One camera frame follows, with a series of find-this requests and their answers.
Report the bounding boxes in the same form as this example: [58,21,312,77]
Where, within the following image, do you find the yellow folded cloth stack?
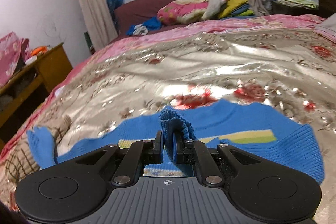
[217,0,255,19]

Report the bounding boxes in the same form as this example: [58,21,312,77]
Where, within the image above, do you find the beige checked knit garment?
[5,115,72,183]

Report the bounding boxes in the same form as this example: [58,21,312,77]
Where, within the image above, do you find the green folded cloth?
[276,0,318,9]

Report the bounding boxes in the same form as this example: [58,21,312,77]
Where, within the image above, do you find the floral satin bedspread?
[1,15,335,223]

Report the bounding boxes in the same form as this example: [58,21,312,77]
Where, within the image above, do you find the blue clothes on sofa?
[126,17,162,36]

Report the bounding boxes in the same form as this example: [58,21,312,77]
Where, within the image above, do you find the orange item on desk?
[30,46,50,57]

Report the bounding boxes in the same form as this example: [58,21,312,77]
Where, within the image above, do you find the blue striped knit sweater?
[27,100,325,183]

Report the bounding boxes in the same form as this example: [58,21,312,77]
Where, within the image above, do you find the floral pillow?
[314,14,336,44]

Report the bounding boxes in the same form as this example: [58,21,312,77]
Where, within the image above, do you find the wooden desk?
[1,43,72,148]

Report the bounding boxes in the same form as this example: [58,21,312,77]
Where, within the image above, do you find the pink floral bag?
[0,32,31,87]

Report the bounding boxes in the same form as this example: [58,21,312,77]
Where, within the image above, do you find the blue plastic bag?
[106,0,123,16]

